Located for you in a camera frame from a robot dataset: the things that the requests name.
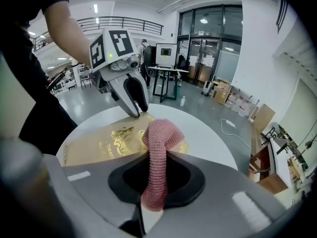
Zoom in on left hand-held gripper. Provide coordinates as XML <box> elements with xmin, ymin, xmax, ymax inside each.
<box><xmin>89</xmin><ymin>29</ymin><xmax>150</xmax><ymax>119</ymax></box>

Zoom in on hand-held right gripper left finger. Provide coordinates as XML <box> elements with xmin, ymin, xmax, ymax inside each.
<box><xmin>43</xmin><ymin>154</ymin><xmax>152</xmax><ymax>238</ymax></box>

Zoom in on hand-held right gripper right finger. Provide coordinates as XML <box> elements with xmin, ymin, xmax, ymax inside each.
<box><xmin>145</xmin><ymin>150</ymin><xmax>294</xmax><ymax>238</ymax></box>

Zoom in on pink cloth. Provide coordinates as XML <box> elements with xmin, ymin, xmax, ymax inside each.
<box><xmin>140</xmin><ymin>118</ymin><xmax>185</xmax><ymax>212</ymax></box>

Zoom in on person's left forearm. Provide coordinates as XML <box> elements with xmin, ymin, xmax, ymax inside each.
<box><xmin>46</xmin><ymin>1</ymin><xmax>94</xmax><ymax>70</ymax></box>

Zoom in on brown wooden desk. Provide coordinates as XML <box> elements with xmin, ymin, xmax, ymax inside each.
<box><xmin>249</xmin><ymin>142</ymin><xmax>289</xmax><ymax>195</ymax></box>

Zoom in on round white table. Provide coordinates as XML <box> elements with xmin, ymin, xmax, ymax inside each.
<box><xmin>55</xmin><ymin>103</ymin><xmax>239</xmax><ymax>171</ymax></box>

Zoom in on white air purifier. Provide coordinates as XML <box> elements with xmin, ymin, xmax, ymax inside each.
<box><xmin>202</xmin><ymin>80</ymin><xmax>214</xmax><ymax>96</ymax></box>

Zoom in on white power strip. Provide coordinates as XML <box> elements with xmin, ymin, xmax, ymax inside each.
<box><xmin>219</xmin><ymin>118</ymin><xmax>253</xmax><ymax>150</ymax></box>

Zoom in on black mezzanine railing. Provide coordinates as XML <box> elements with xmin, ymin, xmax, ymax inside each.
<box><xmin>31</xmin><ymin>16</ymin><xmax>164</xmax><ymax>53</ymax></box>

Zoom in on brown cardboard box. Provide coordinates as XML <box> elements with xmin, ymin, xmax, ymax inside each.
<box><xmin>210</xmin><ymin>79</ymin><xmax>233</xmax><ymax>106</ymax></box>

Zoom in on wooden board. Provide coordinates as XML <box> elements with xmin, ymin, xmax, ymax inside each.
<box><xmin>252</xmin><ymin>103</ymin><xmax>276</xmax><ymax>135</ymax></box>

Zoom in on clear water jug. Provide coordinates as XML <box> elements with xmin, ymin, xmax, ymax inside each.
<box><xmin>241</xmin><ymin>95</ymin><xmax>254</xmax><ymax>117</ymax></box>
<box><xmin>232</xmin><ymin>97</ymin><xmax>246</xmax><ymax>115</ymax></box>
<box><xmin>224</xmin><ymin>94</ymin><xmax>236</xmax><ymax>109</ymax></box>

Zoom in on person's black shirt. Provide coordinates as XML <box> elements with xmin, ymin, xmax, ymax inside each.
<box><xmin>0</xmin><ymin>0</ymin><xmax>79</xmax><ymax>156</ymax></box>

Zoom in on black framed glass doors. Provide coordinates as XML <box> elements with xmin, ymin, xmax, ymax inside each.
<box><xmin>177</xmin><ymin>4</ymin><xmax>244</xmax><ymax>85</ymax></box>

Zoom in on white roller blinds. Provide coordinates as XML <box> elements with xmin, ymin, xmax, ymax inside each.
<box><xmin>279</xmin><ymin>78</ymin><xmax>317</xmax><ymax>143</ymax></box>

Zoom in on black frame white desk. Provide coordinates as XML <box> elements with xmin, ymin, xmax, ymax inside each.
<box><xmin>148</xmin><ymin>65</ymin><xmax>190</xmax><ymax>104</ymax></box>

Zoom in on black wall vent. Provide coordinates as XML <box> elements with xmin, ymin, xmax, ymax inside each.
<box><xmin>275</xmin><ymin>0</ymin><xmax>290</xmax><ymax>34</ymax></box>

